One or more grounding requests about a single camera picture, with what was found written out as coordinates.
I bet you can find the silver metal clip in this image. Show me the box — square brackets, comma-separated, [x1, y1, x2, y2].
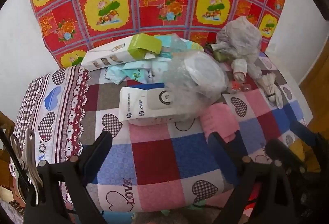
[10, 129, 44, 206]

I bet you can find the clear plastic bag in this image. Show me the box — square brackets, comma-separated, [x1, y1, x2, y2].
[163, 35, 229, 120]

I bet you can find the pink folded cloth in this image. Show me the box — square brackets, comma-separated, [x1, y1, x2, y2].
[200, 105, 241, 144]

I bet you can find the pale teal plastic package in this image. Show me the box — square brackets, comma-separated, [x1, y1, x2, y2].
[105, 59, 165, 85]

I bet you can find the white paper wad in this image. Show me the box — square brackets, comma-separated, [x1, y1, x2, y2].
[231, 58, 249, 82]

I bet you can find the white green cardboard box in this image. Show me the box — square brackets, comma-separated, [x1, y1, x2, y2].
[81, 34, 163, 72]

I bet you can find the white crumpled plastic bag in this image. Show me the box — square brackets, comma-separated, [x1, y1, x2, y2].
[215, 16, 262, 78]

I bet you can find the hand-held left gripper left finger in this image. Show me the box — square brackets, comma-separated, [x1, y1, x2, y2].
[23, 131, 113, 224]

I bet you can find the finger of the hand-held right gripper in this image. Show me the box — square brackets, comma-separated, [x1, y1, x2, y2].
[292, 120, 324, 153]
[266, 139, 306, 173]

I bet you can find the black cable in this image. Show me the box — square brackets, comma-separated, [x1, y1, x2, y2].
[0, 126, 35, 188]

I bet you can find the white disposable bowl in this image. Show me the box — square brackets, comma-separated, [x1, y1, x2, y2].
[184, 58, 226, 91]

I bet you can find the checkered heart bedsheet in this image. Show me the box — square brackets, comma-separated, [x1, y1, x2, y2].
[9, 52, 313, 214]

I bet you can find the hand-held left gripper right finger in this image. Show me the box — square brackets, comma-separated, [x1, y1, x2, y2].
[209, 132, 304, 224]

